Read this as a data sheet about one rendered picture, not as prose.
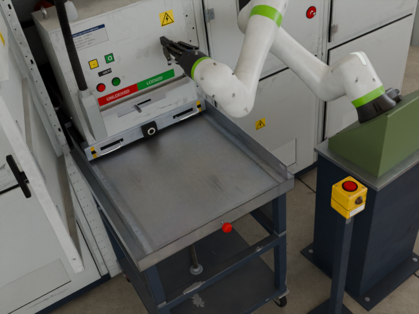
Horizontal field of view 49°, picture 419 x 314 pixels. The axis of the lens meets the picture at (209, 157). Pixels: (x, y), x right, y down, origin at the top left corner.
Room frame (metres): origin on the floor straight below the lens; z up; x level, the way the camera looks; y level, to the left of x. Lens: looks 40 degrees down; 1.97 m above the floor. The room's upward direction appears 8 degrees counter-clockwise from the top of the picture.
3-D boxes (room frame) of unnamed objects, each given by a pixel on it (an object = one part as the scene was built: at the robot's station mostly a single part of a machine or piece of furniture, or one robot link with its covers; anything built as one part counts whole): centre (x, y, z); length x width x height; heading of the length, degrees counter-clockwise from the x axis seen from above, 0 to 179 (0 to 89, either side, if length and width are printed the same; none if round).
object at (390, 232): (1.39, -0.69, 0.37); 0.39 x 0.30 x 0.73; 120
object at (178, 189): (1.34, 0.14, 0.82); 0.68 x 0.62 x 0.06; 26
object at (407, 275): (1.39, -0.69, 0.01); 0.44 x 0.42 x 0.02; 30
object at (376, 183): (1.39, -0.69, 0.74); 0.42 x 0.32 x 0.02; 120
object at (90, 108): (1.37, 0.39, 1.09); 0.08 x 0.05 x 0.17; 26
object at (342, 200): (1.03, -0.43, 0.85); 0.08 x 0.08 x 0.10; 26
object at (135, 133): (1.54, 0.24, 0.90); 0.54 x 0.05 x 0.06; 116
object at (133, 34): (1.53, 0.23, 1.15); 0.48 x 0.01 x 0.48; 116
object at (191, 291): (1.34, 0.14, 0.46); 0.64 x 0.58 x 0.66; 26
